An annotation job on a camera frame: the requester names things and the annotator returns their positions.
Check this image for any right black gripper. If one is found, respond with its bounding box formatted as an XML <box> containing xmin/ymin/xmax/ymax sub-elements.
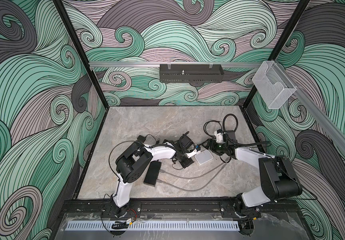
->
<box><xmin>201</xmin><ymin>138</ymin><xmax>229</xmax><ymax>155</ymax></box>

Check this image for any white network switch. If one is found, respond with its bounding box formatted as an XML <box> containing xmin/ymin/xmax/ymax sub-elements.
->
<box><xmin>194</xmin><ymin>150</ymin><xmax>214</xmax><ymax>165</ymax></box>

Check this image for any grey ethernet cable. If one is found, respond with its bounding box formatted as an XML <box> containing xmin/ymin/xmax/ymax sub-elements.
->
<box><xmin>155</xmin><ymin>161</ymin><xmax>229</xmax><ymax>193</ymax></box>

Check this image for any black network switch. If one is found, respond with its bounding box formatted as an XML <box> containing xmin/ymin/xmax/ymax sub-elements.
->
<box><xmin>143</xmin><ymin>161</ymin><xmax>161</xmax><ymax>187</ymax></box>

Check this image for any black power adapter with cable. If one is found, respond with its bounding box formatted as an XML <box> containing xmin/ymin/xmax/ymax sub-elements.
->
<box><xmin>137</xmin><ymin>134</ymin><xmax>160</xmax><ymax>144</ymax></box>

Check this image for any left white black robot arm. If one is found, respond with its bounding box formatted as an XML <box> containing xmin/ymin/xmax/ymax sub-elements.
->
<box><xmin>111</xmin><ymin>133</ymin><xmax>201</xmax><ymax>208</ymax></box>

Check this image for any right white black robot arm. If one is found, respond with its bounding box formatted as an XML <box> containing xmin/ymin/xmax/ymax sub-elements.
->
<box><xmin>201</xmin><ymin>114</ymin><xmax>303</xmax><ymax>212</ymax></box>

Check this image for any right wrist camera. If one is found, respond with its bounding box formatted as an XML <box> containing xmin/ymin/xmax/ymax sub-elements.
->
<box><xmin>214</xmin><ymin>129</ymin><xmax>224</xmax><ymax>144</ymax></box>

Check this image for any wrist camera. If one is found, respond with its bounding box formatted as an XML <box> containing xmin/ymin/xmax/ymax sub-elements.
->
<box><xmin>214</xmin><ymin>129</ymin><xmax>224</xmax><ymax>144</ymax></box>
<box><xmin>186</xmin><ymin>145</ymin><xmax>201</xmax><ymax>159</ymax></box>

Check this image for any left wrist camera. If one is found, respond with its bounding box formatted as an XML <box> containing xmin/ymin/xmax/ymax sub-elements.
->
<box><xmin>186</xmin><ymin>145</ymin><xmax>201</xmax><ymax>159</ymax></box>

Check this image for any black coiled cable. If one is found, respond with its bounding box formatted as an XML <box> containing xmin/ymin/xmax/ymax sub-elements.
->
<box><xmin>202</xmin><ymin>119</ymin><xmax>224</xmax><ymax>137</ymax></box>

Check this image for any black wall tray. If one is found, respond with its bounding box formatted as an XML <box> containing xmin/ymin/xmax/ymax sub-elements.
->
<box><xmin>159</xmin><ymin>64</ymin><xmax>225</xmax><ymax>84</ymax></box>

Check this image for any clear plastic wall holder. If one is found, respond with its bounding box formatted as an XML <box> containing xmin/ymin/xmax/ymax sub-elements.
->
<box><xmin>252</xmin><ymin>61</ymin><xmax>296</xmax><ymax>110</ymax></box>

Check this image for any white slotted cable duct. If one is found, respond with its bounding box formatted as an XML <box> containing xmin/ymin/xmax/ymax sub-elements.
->
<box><xmin>65</xmin><ymin>220</ymin><xmax>240</xmax><ymax>232</ymax></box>

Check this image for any aluminium wall rail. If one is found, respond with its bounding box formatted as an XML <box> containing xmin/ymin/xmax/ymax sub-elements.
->
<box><xmin>89</xmin><ymin>61</ymin><xmax>263</xmax><ymax>69</ymax></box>

